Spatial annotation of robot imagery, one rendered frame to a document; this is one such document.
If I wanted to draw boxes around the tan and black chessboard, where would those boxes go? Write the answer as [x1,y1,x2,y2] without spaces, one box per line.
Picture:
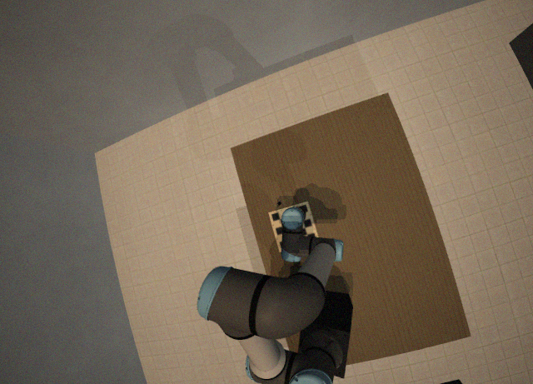
[268,201,318,252]

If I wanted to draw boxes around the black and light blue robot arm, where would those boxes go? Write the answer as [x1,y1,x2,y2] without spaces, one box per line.
[197,207,343,384]

